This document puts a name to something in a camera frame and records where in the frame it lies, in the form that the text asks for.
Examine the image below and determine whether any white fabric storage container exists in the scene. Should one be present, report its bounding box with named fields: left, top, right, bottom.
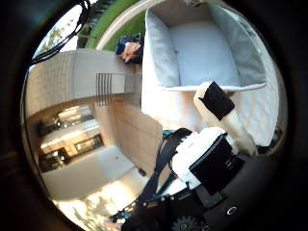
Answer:
left=143, top=0, right=270, bottom=94

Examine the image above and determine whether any white striped tablecloth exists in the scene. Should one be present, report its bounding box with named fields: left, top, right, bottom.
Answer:
left=140, top=54, right=281, bottom=149

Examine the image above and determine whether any person in blue shirt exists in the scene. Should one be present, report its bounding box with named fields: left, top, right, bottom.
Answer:
left=115, top=33, right=144, bottom=64

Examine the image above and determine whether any blue and black metal frame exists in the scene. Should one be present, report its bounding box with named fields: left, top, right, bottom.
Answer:
left=109, top=127, right=194, bottom=223

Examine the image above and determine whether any black cable loop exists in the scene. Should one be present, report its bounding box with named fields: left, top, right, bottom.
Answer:
left=30, top=0, right=92, bottom=65

